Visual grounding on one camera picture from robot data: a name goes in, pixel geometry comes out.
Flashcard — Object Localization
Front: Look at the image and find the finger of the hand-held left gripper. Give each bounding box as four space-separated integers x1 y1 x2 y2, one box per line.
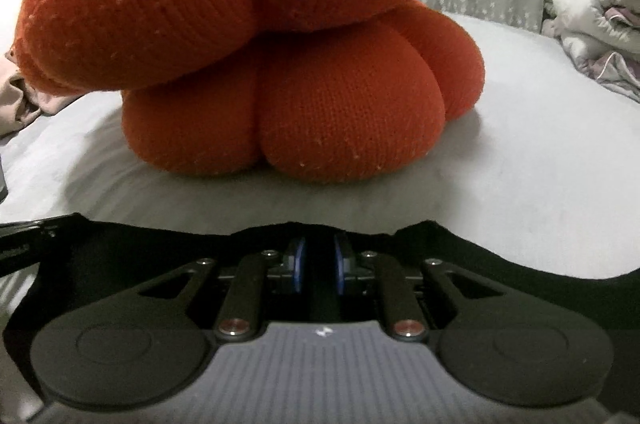
0 215 83 277

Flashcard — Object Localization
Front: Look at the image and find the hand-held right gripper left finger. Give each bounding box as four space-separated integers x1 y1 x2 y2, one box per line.
135 238 307 343

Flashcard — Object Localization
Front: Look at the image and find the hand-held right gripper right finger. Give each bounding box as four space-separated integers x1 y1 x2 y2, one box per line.
334 235 501 343

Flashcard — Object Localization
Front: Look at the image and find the black garment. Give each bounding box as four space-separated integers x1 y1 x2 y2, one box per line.
0 213 640 410

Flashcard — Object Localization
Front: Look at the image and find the beige cloth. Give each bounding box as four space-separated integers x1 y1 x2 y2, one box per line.
0 46 76 139

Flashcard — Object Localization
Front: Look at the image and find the orange pumpkin plush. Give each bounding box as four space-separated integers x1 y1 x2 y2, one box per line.
12 0 486 182

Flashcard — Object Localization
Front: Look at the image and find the folded grey pink quilt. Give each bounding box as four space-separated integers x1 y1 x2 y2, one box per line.
542 0 640 102

